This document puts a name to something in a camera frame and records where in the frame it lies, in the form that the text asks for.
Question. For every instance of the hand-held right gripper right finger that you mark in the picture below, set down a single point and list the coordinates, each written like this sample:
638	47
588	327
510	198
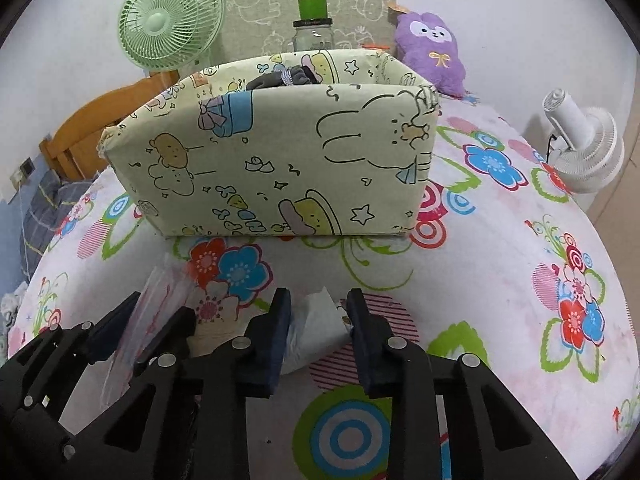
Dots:
362	345

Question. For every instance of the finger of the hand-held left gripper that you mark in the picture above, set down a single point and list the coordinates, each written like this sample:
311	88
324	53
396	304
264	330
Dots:
112	332
170	327

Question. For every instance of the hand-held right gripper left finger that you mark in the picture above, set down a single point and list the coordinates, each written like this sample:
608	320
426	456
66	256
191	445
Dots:
277	340

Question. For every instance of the white plastic packet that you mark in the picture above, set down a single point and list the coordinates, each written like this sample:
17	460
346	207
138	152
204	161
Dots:
312	330

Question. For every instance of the clear plastic bag red print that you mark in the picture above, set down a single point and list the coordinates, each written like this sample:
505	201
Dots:
160	290

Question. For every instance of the cartoon print fabric storage box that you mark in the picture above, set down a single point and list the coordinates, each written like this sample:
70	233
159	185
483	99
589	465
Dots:
300	160

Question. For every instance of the grey sock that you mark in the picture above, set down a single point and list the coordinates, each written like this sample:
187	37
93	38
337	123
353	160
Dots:
300	76

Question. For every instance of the white crumpled cloth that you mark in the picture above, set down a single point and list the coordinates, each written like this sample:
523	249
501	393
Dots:
10	305

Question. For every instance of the blue plaid pillow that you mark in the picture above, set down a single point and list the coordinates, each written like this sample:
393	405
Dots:
45	210

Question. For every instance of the purple plush bunny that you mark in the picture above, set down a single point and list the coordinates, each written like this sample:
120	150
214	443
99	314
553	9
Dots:
430	55

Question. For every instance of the cotton swab container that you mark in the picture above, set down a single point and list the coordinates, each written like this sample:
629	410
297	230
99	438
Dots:
372	46

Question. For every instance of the white desk fan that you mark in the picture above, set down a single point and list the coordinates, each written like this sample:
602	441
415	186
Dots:
590	150

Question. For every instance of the glass jar green lid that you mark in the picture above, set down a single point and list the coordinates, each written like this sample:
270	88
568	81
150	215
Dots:
312	37

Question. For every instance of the green desk fan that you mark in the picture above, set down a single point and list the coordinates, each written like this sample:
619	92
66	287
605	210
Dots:
155	22

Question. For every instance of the green printed cardboard sheet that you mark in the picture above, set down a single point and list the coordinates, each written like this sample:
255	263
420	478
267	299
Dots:
260	5

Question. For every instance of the wall socket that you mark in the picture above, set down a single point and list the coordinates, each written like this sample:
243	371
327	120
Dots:
22	172

